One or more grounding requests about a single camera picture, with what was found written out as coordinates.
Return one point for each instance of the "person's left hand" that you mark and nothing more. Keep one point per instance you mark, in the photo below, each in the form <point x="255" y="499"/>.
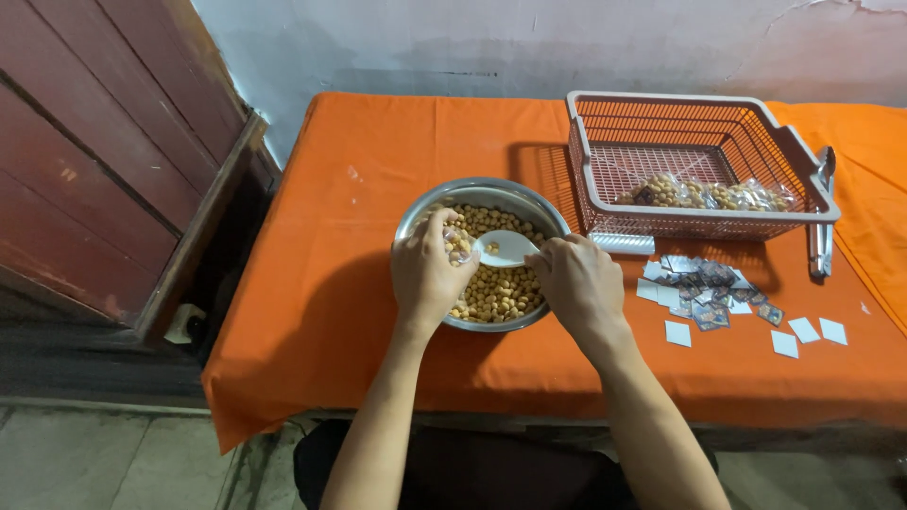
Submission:
<point x="421" y="276"/>

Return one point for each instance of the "person's right hand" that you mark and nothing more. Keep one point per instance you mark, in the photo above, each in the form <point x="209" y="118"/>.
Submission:
<point x="584" y="290"/>

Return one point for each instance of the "small clear plastic bag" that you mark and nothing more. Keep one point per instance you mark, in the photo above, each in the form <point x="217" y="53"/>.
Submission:
<point x="458" y="245"/>

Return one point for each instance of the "white plastic spoon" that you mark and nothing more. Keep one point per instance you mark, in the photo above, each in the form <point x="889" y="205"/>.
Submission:
<point x="504" y="248"/>

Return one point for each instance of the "heap of tan snack balls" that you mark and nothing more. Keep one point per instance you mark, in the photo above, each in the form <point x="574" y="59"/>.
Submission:
<point x="499" y="292"/>

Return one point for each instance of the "orange tablecloth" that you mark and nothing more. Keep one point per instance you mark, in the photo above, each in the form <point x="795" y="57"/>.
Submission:
<point x="340" y="283"/>

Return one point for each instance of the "round steel bowl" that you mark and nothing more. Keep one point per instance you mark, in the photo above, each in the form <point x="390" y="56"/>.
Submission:
<point x="489" y="192"/>

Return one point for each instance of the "pile of paper labels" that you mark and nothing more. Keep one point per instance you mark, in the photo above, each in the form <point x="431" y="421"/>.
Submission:
<point x="708" y="290"/>

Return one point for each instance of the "clear filled snack packet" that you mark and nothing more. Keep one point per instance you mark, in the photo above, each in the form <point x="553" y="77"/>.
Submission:
<point x="765" y="198"/>
<point x="662" y="191"/>
<point x="723" y="196"/>

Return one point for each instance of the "person's black trousers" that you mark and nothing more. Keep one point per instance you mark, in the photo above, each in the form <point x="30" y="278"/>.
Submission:
<point x="482" y="474"/>

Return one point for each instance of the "steel tongs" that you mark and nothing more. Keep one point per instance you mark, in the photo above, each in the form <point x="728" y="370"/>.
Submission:
<point x="822" y="241"/>

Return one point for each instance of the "pink plastic basket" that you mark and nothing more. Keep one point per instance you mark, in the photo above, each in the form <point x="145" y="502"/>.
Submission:
<point x="808" y="181"/>

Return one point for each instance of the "red-brown wooden door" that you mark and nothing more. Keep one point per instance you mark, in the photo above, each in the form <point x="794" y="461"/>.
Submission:
<point x="92" y="163"/>

